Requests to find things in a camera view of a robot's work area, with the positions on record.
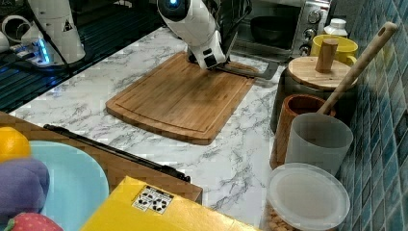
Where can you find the glass oven door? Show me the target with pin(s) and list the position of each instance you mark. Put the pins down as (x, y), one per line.
(249, 71)

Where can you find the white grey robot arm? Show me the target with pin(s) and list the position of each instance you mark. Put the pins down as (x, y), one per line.
(191, 21)

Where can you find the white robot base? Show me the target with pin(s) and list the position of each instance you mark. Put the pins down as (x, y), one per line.
(53, 37)

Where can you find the stainless steel toaster oven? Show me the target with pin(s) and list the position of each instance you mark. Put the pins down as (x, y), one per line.
(279, 30)

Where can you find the bamboo cutting board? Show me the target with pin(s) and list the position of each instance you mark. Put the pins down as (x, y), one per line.
(180, 100)

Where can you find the brown wooden utensil holder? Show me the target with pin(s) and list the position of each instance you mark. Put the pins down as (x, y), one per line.
(293, 108)

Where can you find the yellow cereal box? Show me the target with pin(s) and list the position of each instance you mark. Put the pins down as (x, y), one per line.
(137, 206)

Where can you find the frosted grey plastic cup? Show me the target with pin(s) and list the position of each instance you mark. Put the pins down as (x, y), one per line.
(321, 141)

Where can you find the dark canister with wooden lid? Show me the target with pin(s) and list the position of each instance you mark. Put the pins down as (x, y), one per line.
(308, 75)

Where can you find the plastic jar with clear lid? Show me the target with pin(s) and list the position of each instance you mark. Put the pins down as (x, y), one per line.
(306, 197)

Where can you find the light blue plate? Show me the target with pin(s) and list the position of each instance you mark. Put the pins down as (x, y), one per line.
(78, 184)

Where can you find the yellow mug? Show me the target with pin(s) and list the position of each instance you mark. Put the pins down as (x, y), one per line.
(346, 49)

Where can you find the white cap bottle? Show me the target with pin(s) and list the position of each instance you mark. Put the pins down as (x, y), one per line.
(336, 27)

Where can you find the purple toy eggplant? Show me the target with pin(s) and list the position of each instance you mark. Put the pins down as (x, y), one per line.
(24, 185)

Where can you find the yellow toy lemon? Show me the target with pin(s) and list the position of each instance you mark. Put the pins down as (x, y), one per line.
(13, 145)

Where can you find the red toy strawberry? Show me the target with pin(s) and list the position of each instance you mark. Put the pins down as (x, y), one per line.
(32, 222)

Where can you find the wooden spoon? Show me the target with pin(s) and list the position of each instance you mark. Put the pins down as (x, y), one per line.
(376, 44)

